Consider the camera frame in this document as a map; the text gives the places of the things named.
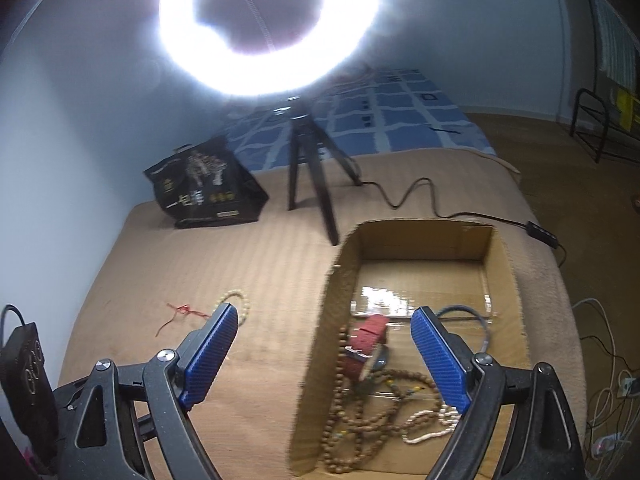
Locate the red string jade pendant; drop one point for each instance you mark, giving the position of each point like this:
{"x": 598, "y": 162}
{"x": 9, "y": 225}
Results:
{"x": 182, "y": 310}

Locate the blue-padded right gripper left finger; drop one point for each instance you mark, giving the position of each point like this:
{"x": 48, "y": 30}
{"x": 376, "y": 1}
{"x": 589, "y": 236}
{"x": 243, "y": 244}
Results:
{"x": 202, "y": 353}

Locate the cardboard box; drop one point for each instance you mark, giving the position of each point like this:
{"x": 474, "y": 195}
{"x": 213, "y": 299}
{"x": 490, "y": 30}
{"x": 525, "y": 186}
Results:
{"x": 393, "y": 267}

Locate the white power strip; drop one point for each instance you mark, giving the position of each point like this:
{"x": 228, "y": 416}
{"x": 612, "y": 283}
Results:
{"x": 604, "y": 445}

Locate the black printed snack bag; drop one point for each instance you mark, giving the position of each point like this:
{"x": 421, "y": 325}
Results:
{"x": 205, "y": 185}

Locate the blue checked bedsheet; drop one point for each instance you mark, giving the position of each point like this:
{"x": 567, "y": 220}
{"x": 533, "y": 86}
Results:
{"x": 381, "y": 112}

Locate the yellow box on rack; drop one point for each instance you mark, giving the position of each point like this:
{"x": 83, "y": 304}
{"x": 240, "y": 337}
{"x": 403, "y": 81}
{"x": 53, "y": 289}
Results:
{"x": 628, "y": 106}

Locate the black clothes rack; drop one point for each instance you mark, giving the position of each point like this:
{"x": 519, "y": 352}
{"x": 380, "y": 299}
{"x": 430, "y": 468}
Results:
{"x": 604, "y": 137}

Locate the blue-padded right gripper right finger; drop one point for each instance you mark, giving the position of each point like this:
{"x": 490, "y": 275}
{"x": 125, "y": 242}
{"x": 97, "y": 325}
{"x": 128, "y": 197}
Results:
{"x": 447, "y": 357}

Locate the red strap wristwatch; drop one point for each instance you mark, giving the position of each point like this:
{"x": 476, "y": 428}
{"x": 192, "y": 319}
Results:
{"x": 366, "y": 348}

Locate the black mini tripod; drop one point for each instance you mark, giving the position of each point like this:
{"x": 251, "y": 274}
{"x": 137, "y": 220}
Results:
{"x": 306, "y": 139}

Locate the white ring light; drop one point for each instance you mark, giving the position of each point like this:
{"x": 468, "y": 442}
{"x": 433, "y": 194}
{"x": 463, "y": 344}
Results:
{"x": 249, "y": 48}

